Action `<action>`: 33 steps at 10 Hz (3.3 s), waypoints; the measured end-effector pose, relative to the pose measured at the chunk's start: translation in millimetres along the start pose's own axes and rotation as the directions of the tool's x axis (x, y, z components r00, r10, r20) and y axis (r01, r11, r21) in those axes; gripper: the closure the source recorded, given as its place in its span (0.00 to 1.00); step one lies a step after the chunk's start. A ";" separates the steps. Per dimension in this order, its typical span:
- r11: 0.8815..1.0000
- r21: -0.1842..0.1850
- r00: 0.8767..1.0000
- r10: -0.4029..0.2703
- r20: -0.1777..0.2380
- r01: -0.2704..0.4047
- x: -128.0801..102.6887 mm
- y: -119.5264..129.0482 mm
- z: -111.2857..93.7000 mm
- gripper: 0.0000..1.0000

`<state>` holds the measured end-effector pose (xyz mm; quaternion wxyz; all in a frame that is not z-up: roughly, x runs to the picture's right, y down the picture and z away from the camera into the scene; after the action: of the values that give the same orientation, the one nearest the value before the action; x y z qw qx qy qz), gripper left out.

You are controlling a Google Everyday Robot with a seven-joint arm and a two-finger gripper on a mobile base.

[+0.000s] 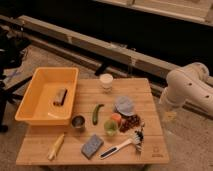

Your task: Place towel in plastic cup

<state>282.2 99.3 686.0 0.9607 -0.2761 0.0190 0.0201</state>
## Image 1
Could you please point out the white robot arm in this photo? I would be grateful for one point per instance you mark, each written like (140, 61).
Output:
(187, 83)

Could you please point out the white plastic cup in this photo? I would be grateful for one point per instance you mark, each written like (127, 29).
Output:
(106, 82)

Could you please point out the green plastic cup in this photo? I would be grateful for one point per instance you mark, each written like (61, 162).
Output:
(110, 127)

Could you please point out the small metal cup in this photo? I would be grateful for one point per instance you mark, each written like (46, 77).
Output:
(78, 122)

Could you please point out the green cucumber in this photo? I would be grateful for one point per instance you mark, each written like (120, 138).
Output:
(95, 113)

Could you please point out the orange carrot piece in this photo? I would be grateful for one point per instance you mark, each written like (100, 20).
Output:
(117, 117)

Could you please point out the wooden folding table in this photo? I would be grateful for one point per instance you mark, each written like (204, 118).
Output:
(65, 145)

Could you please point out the brown grape bunch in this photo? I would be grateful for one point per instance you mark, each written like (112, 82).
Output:
(130, 122)

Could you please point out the brown block in bin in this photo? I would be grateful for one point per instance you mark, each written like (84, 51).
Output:
(60, 97)

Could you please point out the yellow plastic bin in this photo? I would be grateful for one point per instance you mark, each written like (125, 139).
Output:
(36, 107)

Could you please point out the white dish brush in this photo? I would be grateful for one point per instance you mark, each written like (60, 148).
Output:
(135, 138)

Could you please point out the blue grey sponge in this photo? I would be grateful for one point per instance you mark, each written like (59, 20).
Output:
(92, 146)

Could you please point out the yellow corn cob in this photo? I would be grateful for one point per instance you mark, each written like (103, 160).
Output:
(55, 147)

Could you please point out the black tripod stand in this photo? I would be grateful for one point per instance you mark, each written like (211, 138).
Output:
(11, 56)

